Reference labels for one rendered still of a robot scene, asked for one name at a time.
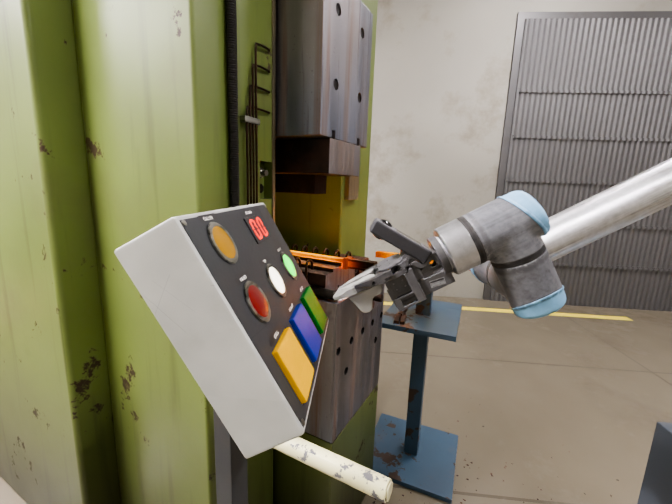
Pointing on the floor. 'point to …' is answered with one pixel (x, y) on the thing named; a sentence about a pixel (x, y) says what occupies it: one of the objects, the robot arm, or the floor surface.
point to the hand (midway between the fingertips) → (338, 291)
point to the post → (229, 467)
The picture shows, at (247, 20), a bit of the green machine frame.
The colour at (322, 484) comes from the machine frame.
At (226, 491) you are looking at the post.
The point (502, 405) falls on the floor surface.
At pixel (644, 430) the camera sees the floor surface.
